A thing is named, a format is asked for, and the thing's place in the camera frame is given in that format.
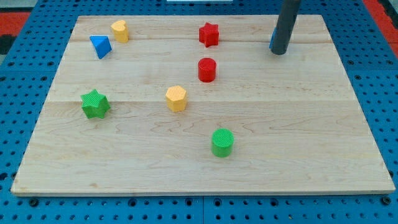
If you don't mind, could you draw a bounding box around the blue cube block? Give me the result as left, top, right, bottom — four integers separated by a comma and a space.
269, 27, 277, 50

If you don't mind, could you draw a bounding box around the red star block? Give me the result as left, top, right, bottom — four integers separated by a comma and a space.
199, 22, 220, 47

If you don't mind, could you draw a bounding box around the green star block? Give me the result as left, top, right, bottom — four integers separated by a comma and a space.
80, 89, 111, 119

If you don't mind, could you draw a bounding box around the yellow hexagon block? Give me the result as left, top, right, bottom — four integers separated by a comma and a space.
165, 85, 187, 112

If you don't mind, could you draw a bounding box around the green cylinder block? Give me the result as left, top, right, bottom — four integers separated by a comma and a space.
211, 128, 234, 157

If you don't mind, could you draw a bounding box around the red cylinder block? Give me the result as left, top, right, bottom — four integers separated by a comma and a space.
198, 58, 216, 83

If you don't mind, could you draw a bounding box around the light wooden board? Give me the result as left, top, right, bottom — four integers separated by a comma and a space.
11, 15, 395, 197

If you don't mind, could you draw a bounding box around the yellow heart block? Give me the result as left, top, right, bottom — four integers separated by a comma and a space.
111, 20, 129, 43

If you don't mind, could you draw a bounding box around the blue triangular prism block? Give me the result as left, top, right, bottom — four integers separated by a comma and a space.
90, 35, 112, 59

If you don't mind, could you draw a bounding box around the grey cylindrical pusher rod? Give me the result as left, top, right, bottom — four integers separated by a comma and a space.
271, 0, 301, 55

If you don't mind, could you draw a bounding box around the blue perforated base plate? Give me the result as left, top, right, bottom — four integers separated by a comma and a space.
1, 1, 397, 223

